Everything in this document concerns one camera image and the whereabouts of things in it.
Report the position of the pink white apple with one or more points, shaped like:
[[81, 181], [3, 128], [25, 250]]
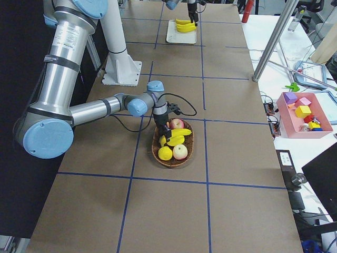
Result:
[[180, 152]]

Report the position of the purple toy cube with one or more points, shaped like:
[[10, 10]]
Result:
[[290, 97]]

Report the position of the black monitor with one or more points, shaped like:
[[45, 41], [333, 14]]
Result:
[[321, 175]]

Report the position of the brown wicker basket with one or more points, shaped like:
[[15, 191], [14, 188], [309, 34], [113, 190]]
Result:
[[173, 163]]

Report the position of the clear water bottle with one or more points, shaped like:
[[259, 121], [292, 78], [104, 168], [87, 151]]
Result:
[[297, 18]]

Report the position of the yellow lemon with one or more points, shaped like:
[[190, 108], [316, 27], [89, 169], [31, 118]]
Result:
[[165, 153]]

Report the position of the red pink apple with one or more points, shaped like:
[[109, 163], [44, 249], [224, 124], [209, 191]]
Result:
[[176, 124]]

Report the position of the blue cased tablet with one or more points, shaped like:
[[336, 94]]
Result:
[[311, 69], [328, 99]]

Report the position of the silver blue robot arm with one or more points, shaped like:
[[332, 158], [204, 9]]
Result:
[[172, 4], [46, 129]]

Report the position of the yellow banana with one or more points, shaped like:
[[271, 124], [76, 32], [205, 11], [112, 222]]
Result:
[[182, 22], [185, 25], [178, 137], [185, 31]]

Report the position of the aluminium frame post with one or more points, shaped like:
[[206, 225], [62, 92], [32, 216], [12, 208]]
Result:
[[275, 36]]

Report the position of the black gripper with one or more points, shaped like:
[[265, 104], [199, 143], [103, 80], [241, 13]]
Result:
[[160, 120], [191, 7]]

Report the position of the yellow toy cube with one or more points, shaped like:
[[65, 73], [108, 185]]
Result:
[[303, 111]]

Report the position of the white bear print tray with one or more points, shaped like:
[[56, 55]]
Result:
[[175, 37]]

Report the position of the green handled reach grabber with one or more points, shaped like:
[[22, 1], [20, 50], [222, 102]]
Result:
[[303, 75]]

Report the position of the red bottle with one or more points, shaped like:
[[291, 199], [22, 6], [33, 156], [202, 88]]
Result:
[[247, 11]]

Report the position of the pink plastic bin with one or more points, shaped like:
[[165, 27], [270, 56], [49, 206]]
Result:
[[314, 126]]

